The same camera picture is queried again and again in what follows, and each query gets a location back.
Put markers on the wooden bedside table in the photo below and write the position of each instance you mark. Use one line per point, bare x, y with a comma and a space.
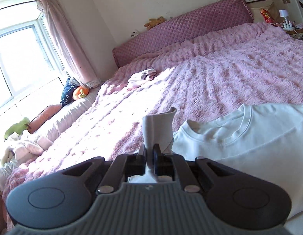
295, 32

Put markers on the pink plush pile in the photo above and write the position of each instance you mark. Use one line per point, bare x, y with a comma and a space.
24, 149

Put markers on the pink fluffy bed blanket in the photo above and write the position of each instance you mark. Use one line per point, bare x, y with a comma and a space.
203, 79

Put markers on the purple quilted headboard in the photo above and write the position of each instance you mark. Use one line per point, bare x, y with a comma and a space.
213, 17

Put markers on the orange plush toy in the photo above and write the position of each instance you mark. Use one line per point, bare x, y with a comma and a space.
80, 92

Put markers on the red snack bag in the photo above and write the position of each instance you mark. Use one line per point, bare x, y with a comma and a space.
267, 16

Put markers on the brown teddy bear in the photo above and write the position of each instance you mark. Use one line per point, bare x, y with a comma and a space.
154, 22

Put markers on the window with white frame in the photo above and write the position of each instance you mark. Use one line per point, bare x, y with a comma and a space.
31, 72

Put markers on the pink window curtain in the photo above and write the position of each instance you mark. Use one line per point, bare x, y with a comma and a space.
61, 31

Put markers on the white printed sweatshirt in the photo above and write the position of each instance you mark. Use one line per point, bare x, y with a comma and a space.
265, 141

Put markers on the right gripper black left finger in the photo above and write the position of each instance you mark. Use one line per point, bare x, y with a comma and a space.
122, 168

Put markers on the white bedside lamp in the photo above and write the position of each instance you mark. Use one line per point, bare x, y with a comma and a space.
287, 26

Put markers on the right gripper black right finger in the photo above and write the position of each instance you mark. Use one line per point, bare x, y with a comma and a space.
176, 167

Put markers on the green plush toy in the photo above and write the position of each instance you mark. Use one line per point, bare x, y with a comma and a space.
17, 128

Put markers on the navy patterned pillow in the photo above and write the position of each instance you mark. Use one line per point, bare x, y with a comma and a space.
69, 88

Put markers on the pink long cushion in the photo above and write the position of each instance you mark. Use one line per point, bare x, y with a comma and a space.
42, 117

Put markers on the small pink folded clothes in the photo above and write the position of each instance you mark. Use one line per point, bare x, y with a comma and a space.
140, 78

